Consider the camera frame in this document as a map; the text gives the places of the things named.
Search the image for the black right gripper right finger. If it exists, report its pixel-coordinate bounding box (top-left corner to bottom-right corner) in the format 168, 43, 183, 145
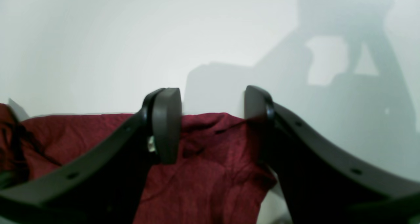
244, 85, 420, 224

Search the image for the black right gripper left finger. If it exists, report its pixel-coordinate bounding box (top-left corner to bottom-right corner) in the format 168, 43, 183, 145
1, 88, 182, 224

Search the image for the dark red long-sleeve shirt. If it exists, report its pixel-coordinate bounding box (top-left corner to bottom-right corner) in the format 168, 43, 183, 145
1, 104, 276, 224

